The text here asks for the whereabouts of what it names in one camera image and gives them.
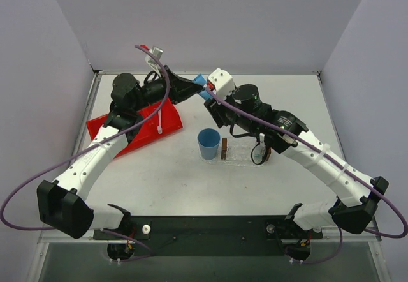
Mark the pink toothbrush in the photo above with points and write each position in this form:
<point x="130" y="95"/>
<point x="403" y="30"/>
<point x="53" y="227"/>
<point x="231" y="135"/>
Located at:
<point x="159" y="126"/>

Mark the blue toothpaste tube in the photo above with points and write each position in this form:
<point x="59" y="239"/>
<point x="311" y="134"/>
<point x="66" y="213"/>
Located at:
<point x="201" y="81"/>

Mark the blue plastic cup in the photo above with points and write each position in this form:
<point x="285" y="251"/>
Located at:
<point x="208" y="141"/>

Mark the clear textured holder with wood ends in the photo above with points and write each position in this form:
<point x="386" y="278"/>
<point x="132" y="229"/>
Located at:
<point x="240" y="149"/>

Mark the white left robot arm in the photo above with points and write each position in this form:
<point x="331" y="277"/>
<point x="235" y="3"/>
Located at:
<point x="61" y="202"/>

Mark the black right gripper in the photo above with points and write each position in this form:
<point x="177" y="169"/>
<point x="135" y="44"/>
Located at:
<point x="213" y="109"/>

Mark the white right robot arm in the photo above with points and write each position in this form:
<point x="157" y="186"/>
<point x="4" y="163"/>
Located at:
<point x="358" y="194"/>

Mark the red plastic compartment bin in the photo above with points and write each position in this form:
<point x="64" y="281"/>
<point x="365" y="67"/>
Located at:
<point x="171" y="123"/>

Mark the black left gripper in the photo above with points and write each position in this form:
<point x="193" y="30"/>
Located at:
<point x="170" y="82"/>

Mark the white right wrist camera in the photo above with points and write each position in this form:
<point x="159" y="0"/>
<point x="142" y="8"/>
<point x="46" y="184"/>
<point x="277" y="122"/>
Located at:
<point x="221" y="82"/>

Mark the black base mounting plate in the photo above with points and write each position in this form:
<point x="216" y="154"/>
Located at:
<point x="215" y="235"/>

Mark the clear textured glass tray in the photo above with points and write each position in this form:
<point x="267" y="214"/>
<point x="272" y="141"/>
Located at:
<point x="218" y="161"/>

